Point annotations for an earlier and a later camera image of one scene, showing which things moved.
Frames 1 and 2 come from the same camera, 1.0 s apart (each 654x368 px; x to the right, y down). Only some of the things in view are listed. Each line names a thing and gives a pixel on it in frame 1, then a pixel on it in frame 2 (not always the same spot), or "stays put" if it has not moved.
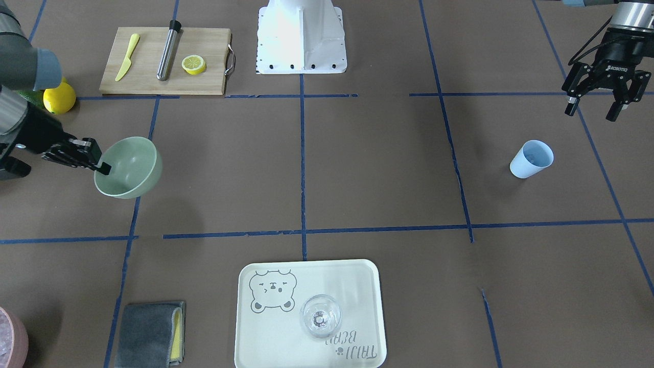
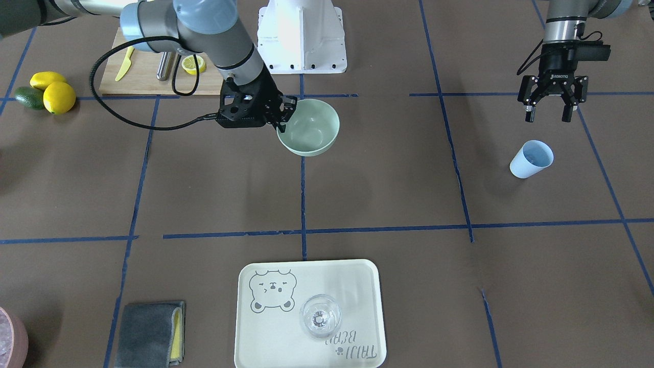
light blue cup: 533,156 stays put
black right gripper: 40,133 to 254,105
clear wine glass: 320,315 stays put
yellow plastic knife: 135,39 stays put
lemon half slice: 193,64 stays put
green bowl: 136,166 to 313,128
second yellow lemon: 61,99 stays put
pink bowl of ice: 14,345 stays put
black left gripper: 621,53 to 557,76
